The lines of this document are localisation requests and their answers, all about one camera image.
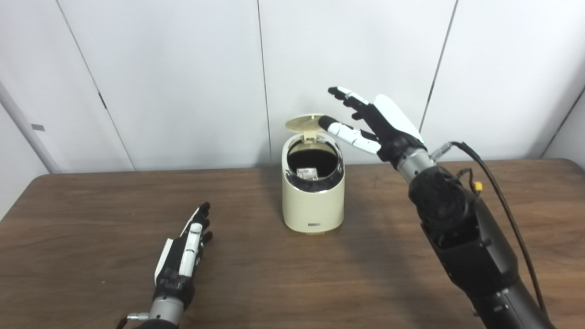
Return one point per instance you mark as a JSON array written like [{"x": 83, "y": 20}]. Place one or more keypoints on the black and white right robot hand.
[{"x": 388, "y": 125}]

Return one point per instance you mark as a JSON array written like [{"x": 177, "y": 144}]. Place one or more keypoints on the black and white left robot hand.
[{"x": 176, "y": 269}]

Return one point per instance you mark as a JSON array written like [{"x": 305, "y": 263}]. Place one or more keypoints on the cream round bin lid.
[{"x": 304, "y": 123}]

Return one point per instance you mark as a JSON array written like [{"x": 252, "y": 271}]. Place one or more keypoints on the white and green milk carton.
[{"x": 307, "y": 173}]

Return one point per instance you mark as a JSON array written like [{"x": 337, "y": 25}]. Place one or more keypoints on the cream-colored cylindrical bin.
[{"x": 313, "y": 208}]

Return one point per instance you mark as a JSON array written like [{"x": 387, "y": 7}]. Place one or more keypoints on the black wall panel hinge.
[{"x": 102, "y": 100}]

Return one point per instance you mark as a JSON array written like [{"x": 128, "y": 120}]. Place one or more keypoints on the small grey wall tag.
[{"x": 38, "y": 127}]

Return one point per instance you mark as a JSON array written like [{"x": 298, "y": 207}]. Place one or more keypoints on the white wall corner post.
[{"x": 27, "y": 132}]

